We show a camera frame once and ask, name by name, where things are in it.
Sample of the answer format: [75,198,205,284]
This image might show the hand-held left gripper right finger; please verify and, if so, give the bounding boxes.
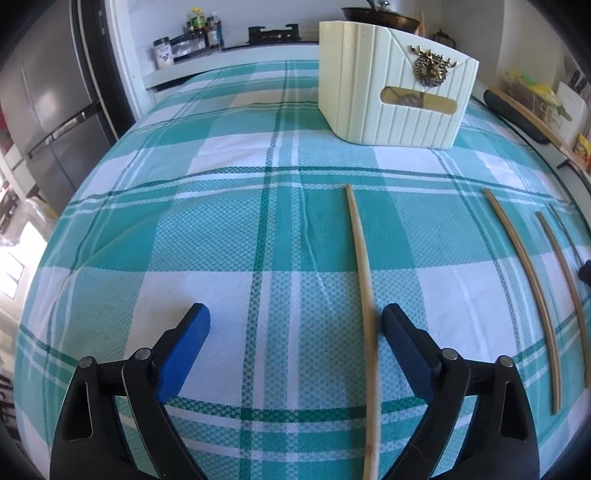
[381,302,541,480]

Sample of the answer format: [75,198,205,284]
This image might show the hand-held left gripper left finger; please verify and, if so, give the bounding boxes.
[50,302,212,480]

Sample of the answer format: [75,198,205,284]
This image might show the cream utensil holder box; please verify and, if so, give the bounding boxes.
[318,21,478,149]

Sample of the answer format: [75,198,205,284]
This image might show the teal plaid tablecloth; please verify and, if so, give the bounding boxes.
[14,59,591,480]

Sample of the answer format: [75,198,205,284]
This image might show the wooden cutting board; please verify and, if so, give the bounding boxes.
[493,87,591,172]

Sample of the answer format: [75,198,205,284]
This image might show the black rolled mat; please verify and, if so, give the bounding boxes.
[484,89,551,145]

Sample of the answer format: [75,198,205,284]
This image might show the grey refrigerator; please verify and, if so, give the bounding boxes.
[0,0,116,206]

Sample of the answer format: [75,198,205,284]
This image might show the spice jar white label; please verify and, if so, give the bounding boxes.
[154,38,173,70]

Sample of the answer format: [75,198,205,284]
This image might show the dark sauce bottle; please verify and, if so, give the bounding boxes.
[205,11,223,48]

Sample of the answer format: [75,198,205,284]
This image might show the dark wok with lid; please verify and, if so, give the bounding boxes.
[342,0,423,34]

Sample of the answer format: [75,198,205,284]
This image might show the black burner grate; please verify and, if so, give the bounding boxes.
[248,26,302,45]

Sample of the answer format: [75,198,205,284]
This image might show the wire fruit basket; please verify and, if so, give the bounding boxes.
[501,76,555,114]

